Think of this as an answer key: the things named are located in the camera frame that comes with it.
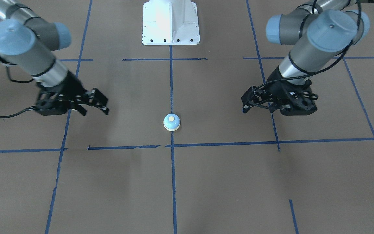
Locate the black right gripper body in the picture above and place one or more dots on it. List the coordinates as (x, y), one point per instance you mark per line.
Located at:
(71, 86)

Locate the white camera mast with base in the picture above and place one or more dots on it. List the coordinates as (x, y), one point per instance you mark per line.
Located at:
(170, 22)

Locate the blue and white bell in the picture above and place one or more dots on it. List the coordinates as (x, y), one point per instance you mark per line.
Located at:
(171, 122)

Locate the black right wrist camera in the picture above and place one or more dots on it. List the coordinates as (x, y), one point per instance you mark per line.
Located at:
(48, 104)

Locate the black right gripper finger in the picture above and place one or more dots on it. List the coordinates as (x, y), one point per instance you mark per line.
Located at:
(98, 100)
(78, 108)

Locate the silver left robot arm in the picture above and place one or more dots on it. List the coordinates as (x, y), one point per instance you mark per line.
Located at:
(321, 32)

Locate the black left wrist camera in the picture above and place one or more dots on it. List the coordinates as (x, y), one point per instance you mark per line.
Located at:
(299, 103)

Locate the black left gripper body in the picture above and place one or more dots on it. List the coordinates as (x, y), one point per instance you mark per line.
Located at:
(275, 85)

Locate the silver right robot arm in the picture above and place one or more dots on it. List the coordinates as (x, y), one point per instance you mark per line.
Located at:
(28, 41)

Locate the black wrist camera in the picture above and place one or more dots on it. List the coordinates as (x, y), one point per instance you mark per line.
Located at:
(48, 104)
(299, 103)

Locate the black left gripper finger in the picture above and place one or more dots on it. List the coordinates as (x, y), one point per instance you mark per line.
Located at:
(254, 97)

